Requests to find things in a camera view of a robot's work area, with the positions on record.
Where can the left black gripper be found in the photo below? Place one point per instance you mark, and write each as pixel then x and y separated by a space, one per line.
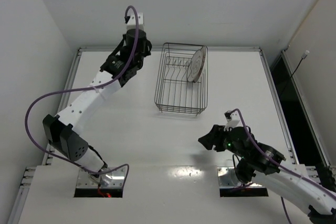
pixel 144 46

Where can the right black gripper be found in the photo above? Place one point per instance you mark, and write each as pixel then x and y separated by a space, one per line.
pixel 218 138

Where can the white plate grey rim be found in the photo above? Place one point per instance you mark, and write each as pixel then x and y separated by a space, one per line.
pixel 194 67

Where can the orange sunburst pattern plate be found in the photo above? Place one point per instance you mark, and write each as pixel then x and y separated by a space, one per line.
pixel 204 52

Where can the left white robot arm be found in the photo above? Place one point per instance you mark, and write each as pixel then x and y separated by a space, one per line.
pixel 63 130

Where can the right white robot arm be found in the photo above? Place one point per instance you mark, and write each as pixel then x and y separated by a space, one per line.
pixel 262 164

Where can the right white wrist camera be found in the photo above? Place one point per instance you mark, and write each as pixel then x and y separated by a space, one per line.
pixel 233 119

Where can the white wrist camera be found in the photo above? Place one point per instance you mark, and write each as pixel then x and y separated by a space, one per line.
pixel 132 20
pixel 233 119

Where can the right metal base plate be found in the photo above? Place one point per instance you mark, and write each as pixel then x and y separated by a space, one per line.
pixel 227 179

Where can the metal base plate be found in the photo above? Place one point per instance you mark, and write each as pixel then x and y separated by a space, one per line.
pixel 111 180
pixel 227 179

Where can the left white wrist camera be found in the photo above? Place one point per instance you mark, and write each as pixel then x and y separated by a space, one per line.
pixel 132 20

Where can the grey wire dish rack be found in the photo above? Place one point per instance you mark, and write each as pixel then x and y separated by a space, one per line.
pixel 173 93

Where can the black wall cable white plug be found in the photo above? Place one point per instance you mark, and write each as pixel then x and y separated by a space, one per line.
pixel 303 57

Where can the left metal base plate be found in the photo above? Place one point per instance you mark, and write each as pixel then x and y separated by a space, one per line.
pixel 111 180

